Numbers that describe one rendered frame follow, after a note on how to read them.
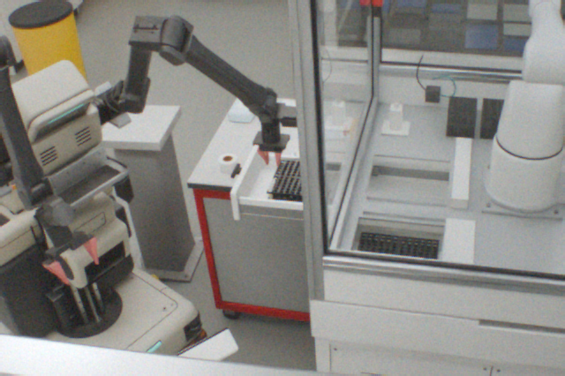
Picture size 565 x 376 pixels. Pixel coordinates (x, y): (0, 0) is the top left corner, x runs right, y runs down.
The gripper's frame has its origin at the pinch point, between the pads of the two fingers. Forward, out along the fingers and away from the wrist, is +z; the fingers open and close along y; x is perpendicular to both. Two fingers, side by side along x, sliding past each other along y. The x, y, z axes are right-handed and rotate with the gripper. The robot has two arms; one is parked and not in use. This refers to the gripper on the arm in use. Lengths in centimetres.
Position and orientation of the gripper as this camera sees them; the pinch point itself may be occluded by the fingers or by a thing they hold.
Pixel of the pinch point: (273, 162)
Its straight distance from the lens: 213.8
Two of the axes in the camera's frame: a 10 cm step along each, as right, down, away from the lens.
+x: -2.6, 6.3, -7.3
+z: 0.4, 7.7, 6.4
